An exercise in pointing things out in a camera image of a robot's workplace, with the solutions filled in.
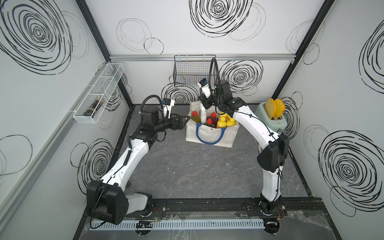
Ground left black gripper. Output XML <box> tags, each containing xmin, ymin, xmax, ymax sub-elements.
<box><xmin>153</xmin><ymin>113</ymin><xmax>189</xmax><ymax>134</ymax></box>

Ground yellow-green soap bottle red cap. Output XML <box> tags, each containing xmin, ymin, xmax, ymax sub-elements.
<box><xmin>191</xmin><ymin>111</ymin><xmax>202</xmax><ymax>124</ymax></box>

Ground white bottle green cap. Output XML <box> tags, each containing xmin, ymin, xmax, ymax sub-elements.
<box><xmin>200</xmin><ymin>104</ymin><xmax>207</xmax><ymax>124</ymax></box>

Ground orange soap bottle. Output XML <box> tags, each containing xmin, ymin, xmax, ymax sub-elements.
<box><xmin>226</xmin><ymin>118</ymin><xmax>236</xmax><ymax>128</ymax></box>
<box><xmin>219</xmin><ymin>112</ymin><xmax>229</xmax><ymax>118</ymax></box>
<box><xmin>217</xmin><ymin>117</ymin><xmax>227</xmax><ymax>129</ymax></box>

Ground white canvas bag blue handles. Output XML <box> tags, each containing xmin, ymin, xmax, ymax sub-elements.
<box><xmin>186</xmin><ymin>120</ymin><xmax>240</xmax><ymax>148</ymax></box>

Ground dark green soap bottle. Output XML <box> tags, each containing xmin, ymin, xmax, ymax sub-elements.
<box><xmin>205</xmin><ymin>118</ymin><xmax>216</xmax><ymax>128</ymax></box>

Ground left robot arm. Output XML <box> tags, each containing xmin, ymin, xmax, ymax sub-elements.
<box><xmin>86</xmin><ymin>95</ymin><xmax>190</xmax><ymax>225</ymax></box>

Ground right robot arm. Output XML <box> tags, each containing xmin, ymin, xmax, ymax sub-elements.
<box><xmin>199</xmin><ymin>57</ymin><xmax>290</xmax><ymax>216</ymax></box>

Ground left bread slice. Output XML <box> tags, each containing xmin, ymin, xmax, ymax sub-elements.
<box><xmin>265</xmin><ymin>98</ymin><xmax>277</xmax><ymax>119</ymax></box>

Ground bread slice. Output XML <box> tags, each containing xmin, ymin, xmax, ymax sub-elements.
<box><xmin>265</xmin><ymin>98</ymin><xmax>277</xmax><ymax>119</ymax></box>
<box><xmin>274</xmin><ymin>99</ymin><xmax>286</xmax><ymax>120</ymax></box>

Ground right bread slice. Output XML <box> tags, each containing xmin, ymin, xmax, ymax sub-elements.
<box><xmin>274</xmin><ymin>99</ymin><xmax>286</xmax><ymax>120</ymax></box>

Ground mint green toaster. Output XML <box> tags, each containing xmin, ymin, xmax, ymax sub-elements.
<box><xmin>255</xmin><ymin>102</ymin><xmax>288</xmax><ymax>133</ymax></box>

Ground dark bottle on shelf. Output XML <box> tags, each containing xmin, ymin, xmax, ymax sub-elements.
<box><xmin>83</xmin><ymin>99</ymin><xmax>104</xmax><ymax>118</ymax></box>

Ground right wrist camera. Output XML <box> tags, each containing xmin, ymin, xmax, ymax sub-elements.
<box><xmin>198</xmin><ymin>78</ymin><xmax>212</xmax><ymax>99</ymax></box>

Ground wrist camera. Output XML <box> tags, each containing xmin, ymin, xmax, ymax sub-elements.
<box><xmin>198</xmin><ymin>78</ymin><xmax>212</xmax><ymax>99</ymax></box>
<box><xmin>162</xmin><ymin>98</ymin><xmax>175</xmax><ymax>119</ymax></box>

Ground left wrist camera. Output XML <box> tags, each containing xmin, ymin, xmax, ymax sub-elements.
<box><xmin>162</xmin><ymin>98</ymin><xmax>175</xmax><ymax>119</ymax></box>

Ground black wire wall basket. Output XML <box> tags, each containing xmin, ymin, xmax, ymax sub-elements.
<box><xmin>173</xmin><ymin>55</ymin><xmax>218</xmax><ymax>87</ymax></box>

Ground white wire wall shelf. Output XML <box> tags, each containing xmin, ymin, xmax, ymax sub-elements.
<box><xmin>73</xmin><ymin>63</ymin><xmax>124</xmax><ymax>124</ymax></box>

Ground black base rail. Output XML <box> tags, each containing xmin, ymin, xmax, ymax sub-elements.
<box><xmin>85</xmin><ymin>196</ymin><xmax>326</xmax><ymax>218</ymax></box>

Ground grey slotted cable duct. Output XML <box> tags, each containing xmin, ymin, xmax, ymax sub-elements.
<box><xmin>96</xmin><ymin>219</ymin><xmax>265</xmax><ymax>231</ymax></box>

